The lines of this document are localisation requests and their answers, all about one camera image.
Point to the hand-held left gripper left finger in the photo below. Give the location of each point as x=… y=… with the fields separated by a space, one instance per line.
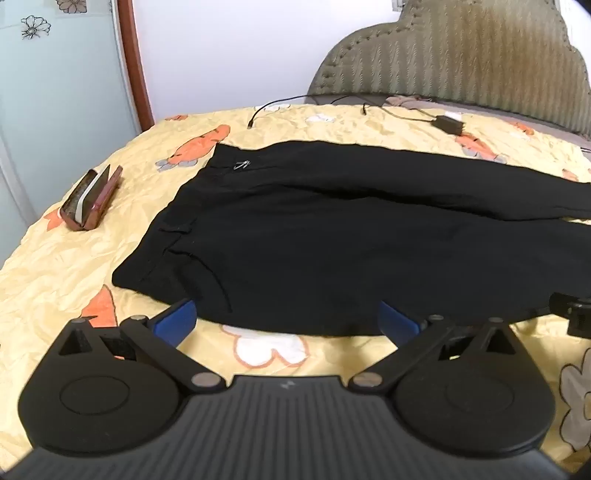
x=176 y=321

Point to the brown wooden door frame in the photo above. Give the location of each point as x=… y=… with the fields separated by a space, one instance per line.
x=136 y=64

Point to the white card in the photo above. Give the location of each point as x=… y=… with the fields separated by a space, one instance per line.
x=87 y=194

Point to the pink cloth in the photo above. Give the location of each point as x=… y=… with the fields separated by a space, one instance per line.
x=400 y=100

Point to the frosted glass wardrobe door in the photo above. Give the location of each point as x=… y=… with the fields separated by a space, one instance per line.
x=55 y=92

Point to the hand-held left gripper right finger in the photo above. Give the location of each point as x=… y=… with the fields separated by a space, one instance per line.
x=393 y=323

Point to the white wall switch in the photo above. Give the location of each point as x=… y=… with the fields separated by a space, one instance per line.
x=398 y=4

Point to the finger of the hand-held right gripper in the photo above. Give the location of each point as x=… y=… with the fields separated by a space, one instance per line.
x=567 y=302

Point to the black pants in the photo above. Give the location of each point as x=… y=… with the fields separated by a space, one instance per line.
x=323 y=240

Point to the black charger adapter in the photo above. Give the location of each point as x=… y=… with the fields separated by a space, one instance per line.
x=447 y=125

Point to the olive upholstered headboard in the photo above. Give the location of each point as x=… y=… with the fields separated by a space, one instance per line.
x=438 y=50

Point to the yellow carrot print blanket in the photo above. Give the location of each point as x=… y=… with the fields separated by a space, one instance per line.
x=92 y=249

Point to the brown glasses case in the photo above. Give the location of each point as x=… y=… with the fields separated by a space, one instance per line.
x=99 y=203

